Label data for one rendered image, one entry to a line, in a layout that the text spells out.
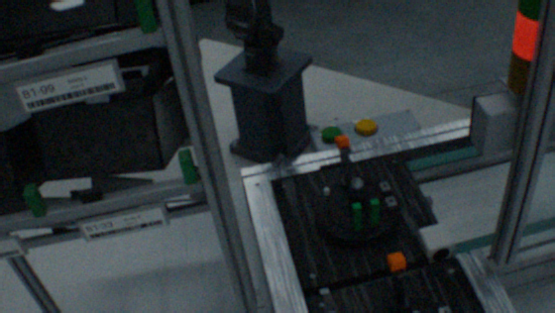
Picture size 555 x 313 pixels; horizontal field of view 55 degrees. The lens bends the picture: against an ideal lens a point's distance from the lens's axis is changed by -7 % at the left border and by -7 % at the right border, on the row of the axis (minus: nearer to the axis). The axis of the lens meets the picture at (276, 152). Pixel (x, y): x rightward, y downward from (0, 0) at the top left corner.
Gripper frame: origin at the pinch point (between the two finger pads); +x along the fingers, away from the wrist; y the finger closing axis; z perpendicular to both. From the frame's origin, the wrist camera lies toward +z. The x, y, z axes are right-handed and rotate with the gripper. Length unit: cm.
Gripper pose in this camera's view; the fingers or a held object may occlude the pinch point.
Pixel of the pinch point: (131, 83)
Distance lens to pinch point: 80.4
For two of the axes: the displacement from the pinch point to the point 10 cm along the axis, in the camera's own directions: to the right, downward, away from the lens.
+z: -0.9, -5.7, -8.1
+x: 0.6, 8.1, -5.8
